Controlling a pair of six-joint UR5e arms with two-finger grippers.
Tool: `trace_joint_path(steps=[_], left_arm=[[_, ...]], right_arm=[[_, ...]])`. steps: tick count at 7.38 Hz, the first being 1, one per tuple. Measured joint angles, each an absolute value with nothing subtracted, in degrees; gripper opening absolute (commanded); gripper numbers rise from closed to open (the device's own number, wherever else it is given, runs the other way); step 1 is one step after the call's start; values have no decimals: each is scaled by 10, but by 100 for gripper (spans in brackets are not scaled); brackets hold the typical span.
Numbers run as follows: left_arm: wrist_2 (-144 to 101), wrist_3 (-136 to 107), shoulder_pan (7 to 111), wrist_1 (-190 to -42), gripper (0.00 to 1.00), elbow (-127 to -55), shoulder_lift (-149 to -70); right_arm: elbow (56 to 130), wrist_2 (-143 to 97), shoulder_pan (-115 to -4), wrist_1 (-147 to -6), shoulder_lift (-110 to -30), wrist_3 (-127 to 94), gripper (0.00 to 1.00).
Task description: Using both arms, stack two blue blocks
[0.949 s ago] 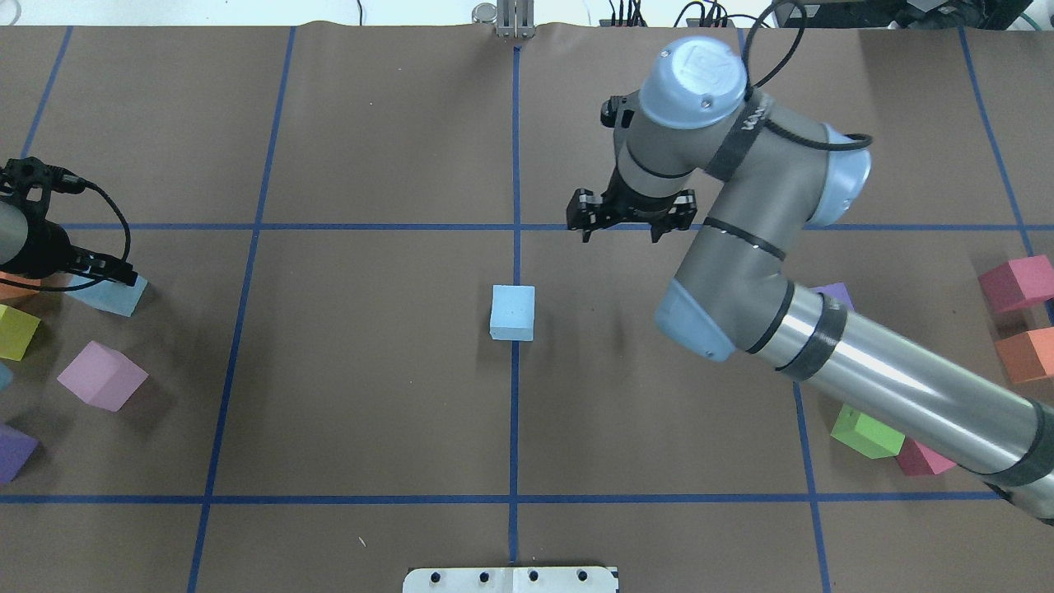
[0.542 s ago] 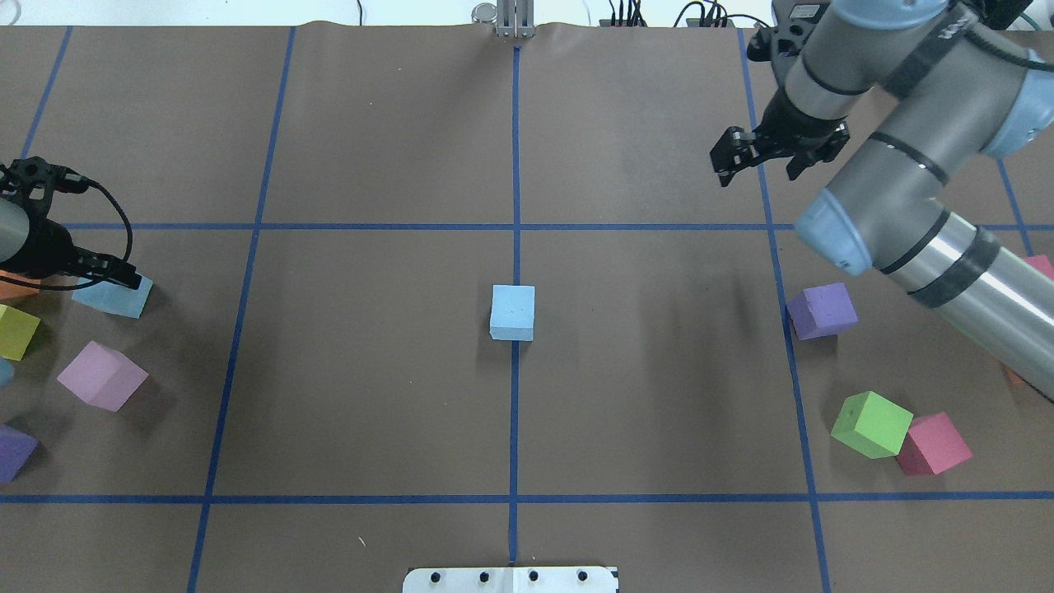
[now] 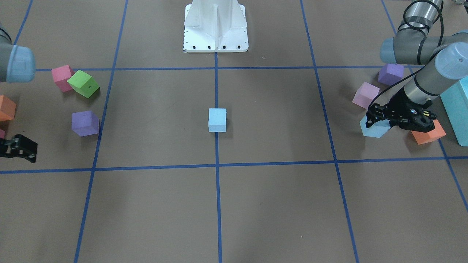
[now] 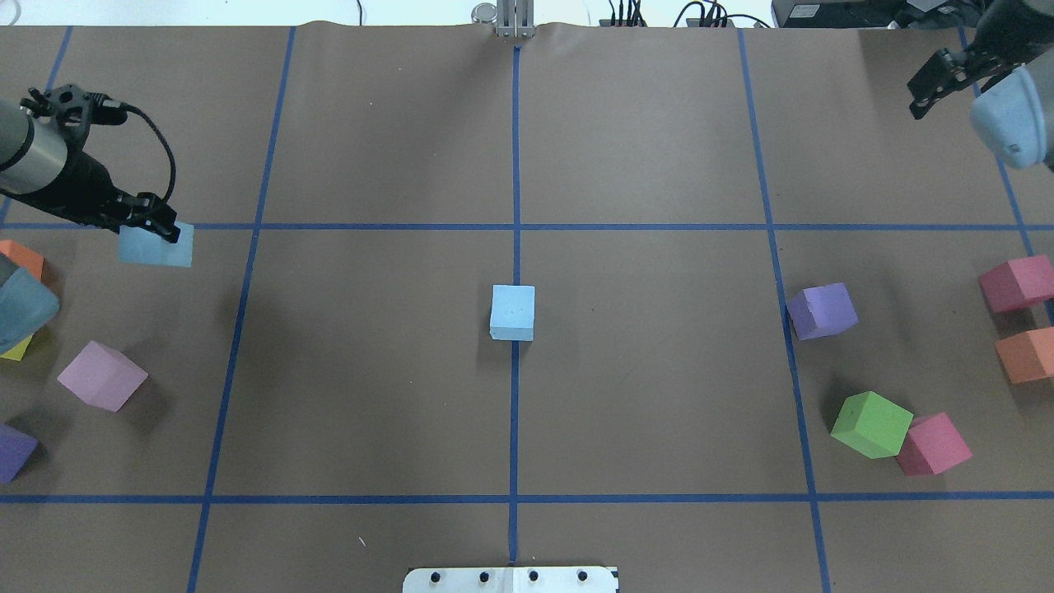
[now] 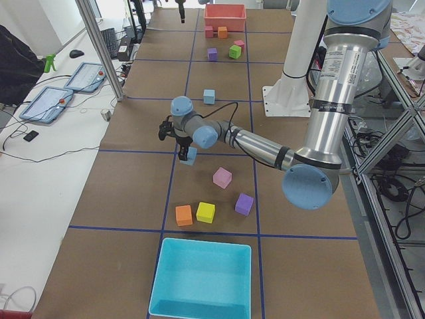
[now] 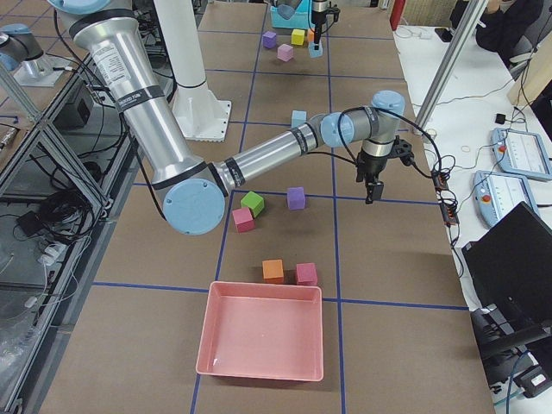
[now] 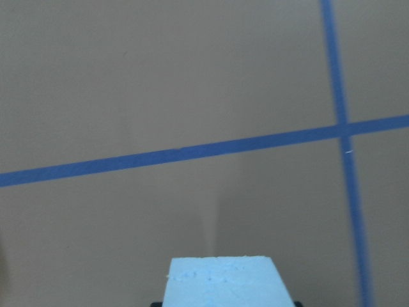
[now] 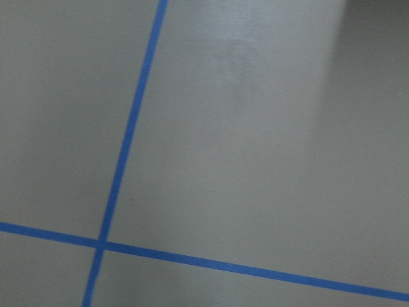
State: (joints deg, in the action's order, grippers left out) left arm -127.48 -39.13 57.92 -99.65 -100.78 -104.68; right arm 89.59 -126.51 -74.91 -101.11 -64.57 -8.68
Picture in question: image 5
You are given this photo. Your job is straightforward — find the orange foam block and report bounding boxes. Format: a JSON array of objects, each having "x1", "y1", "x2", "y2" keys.
[
  {"x1": 217, "y1": 26, "x2": 228, "y2": 39},
  {"x1": 175, "y1": 205, "x2": 193, "y2": 227}
]

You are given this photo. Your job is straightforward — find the cyan plastic bin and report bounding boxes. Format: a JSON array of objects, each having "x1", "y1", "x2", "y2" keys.
[{"x1": 148, "y1": 238, "x2": 252, "y2": 318}]

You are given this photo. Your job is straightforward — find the green foam block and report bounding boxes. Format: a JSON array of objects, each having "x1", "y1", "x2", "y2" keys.
[{"x1": 228, "y1": 45, "x2": 242, "y2": 59}]

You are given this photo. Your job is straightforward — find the dark pink foam block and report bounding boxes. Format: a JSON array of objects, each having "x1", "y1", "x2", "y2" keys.
[{"x1": 234, "y1": 40, "x2": 245, "y2": 51}]

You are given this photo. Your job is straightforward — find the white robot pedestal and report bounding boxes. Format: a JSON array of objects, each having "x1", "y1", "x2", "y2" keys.
[{"x1": 262, "y1": 0, "x2": 327, "y2": 117}]

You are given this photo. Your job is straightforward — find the silver tape roll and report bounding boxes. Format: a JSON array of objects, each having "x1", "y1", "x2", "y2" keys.
[{"x1": 100, "y1": 109, "x2": 112, "y2": 122}]

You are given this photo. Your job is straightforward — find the black smartphone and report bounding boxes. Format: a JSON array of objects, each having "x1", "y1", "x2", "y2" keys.
[{"x1": 23, "y1": 130, "x2": 39, "y2": 142}]

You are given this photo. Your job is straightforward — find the light blue foam block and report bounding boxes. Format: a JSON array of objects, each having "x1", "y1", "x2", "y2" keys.
[
  {"x1": 203, "y1": 89, "x2": 215, "y2": 105},
  {"x1": 180, "y1": 147, "x2": 197, "y2": 166}
]

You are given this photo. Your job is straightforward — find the purple foam block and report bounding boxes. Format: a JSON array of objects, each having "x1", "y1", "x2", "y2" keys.
[
  {"x1": 234, "y1": 193, "x2": 254, "y2": 217},
  {"x1": 207, "y1": 48, "x2": 218, "y2": 62}
]

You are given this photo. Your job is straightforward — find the red plastic bin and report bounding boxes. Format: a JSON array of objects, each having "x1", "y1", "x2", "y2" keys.
[{"x1": 204, "y1": 4, "x2": 246, "y2": 32}]

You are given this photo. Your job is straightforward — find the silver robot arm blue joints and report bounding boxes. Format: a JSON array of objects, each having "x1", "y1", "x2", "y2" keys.
[{"x1": 166, "y1": 1, "x2": 392, "y2": 210}]

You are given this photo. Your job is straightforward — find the black computer mouse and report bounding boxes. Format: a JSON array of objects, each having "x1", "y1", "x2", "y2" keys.
[{"x1": 69, "y1": 49, "x2": 84, "y2": 58}]

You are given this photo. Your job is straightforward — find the black keyboard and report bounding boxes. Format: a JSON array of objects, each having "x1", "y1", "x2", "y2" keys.
[{"x1": 100, "y1": 28, "x2": 118, "y2": 59}]

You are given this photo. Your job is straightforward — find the aluminium frame post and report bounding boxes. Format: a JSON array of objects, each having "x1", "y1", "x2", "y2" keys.
[{"x1": 75, "y1": 0, "x2": 124, "y2": 102}]

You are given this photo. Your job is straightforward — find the green spray bottle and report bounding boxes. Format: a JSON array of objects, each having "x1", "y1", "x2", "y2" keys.
[{"x1": 44, "y1": 54, "x2": 56, "y2": 73}]

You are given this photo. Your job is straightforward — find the yellow foam block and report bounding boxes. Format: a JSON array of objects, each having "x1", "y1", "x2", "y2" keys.
[{"x1": 196, "y1": 202, "x2": 216, "y2": 223}]

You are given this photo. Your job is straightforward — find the magenta foam block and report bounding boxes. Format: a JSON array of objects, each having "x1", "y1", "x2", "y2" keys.
[{"x1": 204, "y1": 25, "x2": 214, "y2": 39}]

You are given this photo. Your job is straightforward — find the blue teach pendant tablet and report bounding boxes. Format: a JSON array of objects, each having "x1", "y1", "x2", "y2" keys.
[
  {"x1": 19, "y1": 86, "x2": 74, "y2": 124},
  {"x1": 64, "y1": 62, "x2": 106, "y2": 93}
]

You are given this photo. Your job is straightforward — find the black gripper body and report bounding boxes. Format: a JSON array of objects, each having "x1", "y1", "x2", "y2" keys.
[{"x1": 158, "y1": 120, "x2": 193, "y2": 146}]

